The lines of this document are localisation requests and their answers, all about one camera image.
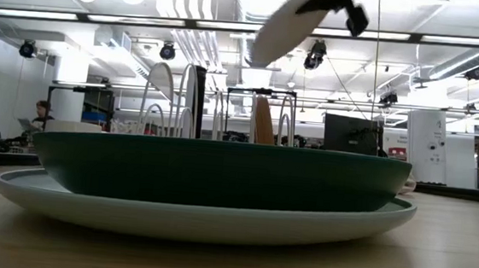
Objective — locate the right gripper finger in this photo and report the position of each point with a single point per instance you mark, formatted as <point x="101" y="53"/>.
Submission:
<point x="331" y="0"/>

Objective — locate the plain white plate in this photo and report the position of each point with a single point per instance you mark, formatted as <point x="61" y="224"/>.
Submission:
<point x="282" y="30"/>

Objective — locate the brown wooden plate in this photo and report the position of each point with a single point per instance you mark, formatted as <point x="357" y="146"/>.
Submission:
<point x="264" y="119"/>

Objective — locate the dark green deep plate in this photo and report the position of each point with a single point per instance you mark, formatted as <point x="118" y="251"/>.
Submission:
<point x="219" y="173"/>

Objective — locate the light blue plate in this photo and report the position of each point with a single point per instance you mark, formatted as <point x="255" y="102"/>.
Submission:
<point x="198" y="225"/>

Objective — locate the black computer monitor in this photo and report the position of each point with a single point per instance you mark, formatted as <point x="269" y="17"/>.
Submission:
<point x="351" y="134"/>

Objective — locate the red storage box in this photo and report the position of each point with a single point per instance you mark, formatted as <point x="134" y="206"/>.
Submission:
<point x="397" y="152"/>

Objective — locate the white utility cabinet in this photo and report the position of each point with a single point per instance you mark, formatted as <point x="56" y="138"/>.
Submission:
<point x="427" y="144"/>

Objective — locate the white striped towel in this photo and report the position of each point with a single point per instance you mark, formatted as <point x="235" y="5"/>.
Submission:
<point x="411" y="186"/>

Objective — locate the blue box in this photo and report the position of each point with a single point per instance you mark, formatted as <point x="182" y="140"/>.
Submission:
<point x="94" y="116"/>

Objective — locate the black shelving unit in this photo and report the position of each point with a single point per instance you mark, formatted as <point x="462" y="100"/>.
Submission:
<point x="80" y="90"/>

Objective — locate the person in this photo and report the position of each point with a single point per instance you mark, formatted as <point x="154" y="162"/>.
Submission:
<point x="43" y="112"/>

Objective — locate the grey laptop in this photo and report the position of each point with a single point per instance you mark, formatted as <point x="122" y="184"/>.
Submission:
<point x="27" y="124"/>

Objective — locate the black ceiling camera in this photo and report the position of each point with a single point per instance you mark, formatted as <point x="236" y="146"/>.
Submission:
<point x="474" y="73"/>
<point x="389" y="98"/>
<point x="315" y="54"/>
<point x="167" y="52"/>
<point x="28" y="49"/>

